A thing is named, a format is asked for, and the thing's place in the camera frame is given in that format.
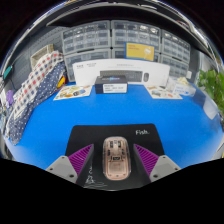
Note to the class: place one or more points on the grey plastic drawer cabinet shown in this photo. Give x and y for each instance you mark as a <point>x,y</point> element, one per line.
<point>176,50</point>
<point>135,31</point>
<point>86,38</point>

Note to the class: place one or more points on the printed picture sheet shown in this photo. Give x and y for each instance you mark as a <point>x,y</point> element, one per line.
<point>163,92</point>
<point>72,92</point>

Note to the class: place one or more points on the long white keyboard box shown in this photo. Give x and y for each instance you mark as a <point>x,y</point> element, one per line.
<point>86,71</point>

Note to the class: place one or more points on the yellow blue box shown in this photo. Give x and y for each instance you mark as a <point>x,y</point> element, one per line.
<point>139,51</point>

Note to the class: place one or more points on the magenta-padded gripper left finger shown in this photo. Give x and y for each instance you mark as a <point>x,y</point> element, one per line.
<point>61,166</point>

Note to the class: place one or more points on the navy polka dot cloth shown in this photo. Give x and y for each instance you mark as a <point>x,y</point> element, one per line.
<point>23,116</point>

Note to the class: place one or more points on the green potted plant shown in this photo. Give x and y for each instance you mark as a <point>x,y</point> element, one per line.
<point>211,83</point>

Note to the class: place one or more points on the clear plastic package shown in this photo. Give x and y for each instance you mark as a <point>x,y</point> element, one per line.
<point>182,88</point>

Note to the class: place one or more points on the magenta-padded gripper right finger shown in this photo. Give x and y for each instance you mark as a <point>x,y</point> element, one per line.
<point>164,165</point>

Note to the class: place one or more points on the black mouse pad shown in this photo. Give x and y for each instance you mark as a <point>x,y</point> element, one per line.
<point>100,133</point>

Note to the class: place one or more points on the white woven basket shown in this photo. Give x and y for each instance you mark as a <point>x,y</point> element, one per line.
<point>41,56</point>

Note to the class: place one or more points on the small dark box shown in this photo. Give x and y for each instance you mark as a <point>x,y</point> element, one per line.
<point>110,85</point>

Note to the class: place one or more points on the grey shelf unit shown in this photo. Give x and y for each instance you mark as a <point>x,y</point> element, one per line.
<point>126,15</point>

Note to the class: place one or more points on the red blue checked cloth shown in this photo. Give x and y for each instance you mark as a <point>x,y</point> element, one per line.
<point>36,80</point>

